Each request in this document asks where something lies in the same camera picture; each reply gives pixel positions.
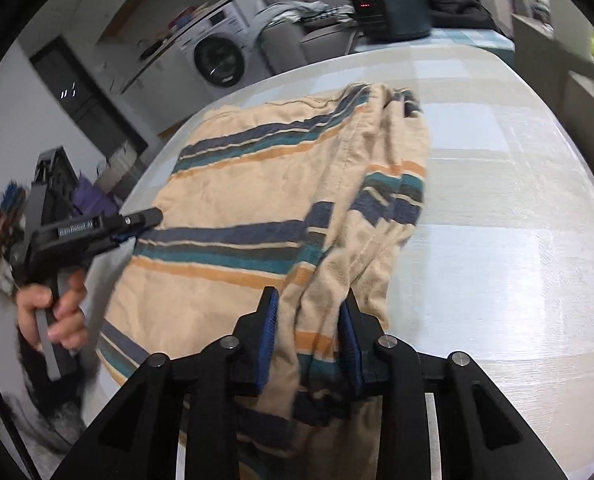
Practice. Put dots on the grey cabinet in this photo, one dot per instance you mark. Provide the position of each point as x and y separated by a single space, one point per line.
572 70

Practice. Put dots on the white washing machine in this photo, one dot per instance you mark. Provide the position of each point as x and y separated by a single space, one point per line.
217 50

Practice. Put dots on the purple bag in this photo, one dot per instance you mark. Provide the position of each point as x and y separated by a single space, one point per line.
94 197

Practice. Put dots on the grey sofa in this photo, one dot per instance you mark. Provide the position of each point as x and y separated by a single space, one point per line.
287 45

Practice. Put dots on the person's left forearm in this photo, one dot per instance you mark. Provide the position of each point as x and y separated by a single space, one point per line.
52 410

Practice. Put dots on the white lower kitchen cabinet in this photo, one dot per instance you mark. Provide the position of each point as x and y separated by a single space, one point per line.
157 67

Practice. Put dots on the person's left hand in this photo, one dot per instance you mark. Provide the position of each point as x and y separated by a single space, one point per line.
67 320

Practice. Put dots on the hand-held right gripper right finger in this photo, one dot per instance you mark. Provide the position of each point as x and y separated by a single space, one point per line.
349 347

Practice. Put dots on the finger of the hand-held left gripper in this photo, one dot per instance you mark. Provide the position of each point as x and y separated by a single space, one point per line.
144 219
127 237

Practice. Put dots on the houndstooth cushion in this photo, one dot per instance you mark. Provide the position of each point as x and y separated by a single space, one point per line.
327 16

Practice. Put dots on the dark door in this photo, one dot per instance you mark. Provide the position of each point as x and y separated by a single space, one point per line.
92 105

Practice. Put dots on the teal checked tablecloth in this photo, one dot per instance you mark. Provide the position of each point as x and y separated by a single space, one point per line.
457 40

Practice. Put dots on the light grey garment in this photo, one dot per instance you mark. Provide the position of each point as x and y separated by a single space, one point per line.
277 15

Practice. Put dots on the black pressure cooker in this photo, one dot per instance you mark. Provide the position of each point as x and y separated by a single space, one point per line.
397 12

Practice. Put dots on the striped beige t-shirt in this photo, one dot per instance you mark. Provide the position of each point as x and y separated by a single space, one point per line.
227 185

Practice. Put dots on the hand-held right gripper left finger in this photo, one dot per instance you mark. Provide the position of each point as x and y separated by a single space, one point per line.
268 340

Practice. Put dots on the woven basket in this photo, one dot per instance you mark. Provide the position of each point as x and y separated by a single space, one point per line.
119 165

